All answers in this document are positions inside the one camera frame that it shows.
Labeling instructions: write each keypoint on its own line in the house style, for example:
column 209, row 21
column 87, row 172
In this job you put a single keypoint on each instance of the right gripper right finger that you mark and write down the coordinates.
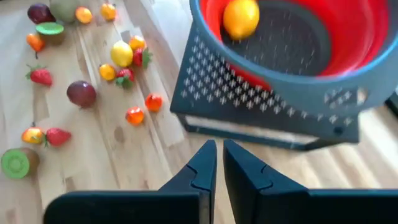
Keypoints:
column 280, row 205

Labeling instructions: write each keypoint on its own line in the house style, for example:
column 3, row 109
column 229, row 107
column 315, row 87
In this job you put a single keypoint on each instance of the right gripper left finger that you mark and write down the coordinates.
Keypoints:
column 174, row 208

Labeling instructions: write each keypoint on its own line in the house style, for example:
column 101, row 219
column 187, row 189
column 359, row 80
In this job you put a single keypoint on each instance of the yellow lemon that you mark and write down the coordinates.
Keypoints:
column 121, row 53
column 241, row 18

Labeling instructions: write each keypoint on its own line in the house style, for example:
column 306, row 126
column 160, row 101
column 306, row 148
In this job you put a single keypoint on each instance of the halved kiwi fruit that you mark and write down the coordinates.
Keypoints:
column 49, row 28
column 15, row 163

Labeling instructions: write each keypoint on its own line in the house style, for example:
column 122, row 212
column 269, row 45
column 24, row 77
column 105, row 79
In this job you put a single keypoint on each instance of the small orange fruit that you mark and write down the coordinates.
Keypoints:
column 83, row 15
column 137, row 42
column 108, row 12

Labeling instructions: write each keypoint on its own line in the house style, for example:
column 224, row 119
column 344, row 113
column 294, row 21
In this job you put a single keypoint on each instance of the red collapsible colander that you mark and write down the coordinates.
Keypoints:
column 357, row 37

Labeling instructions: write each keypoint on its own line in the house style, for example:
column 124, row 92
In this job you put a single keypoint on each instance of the black perforated metal shelf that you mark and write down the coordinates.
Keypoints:
column 217, row 93

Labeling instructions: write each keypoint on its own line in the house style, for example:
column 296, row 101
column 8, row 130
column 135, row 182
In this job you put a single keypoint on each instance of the red strawberry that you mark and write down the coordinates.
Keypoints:
column 41, row 76
column 125, row 75
column 139, row 57
column 58, row 137

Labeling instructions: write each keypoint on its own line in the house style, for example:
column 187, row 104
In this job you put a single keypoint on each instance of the dark red toy apple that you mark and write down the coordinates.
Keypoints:
column 81, row 94

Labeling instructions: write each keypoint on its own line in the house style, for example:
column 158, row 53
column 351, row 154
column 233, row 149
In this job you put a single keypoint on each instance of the dark red plum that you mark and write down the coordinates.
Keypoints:
column 40, row 14

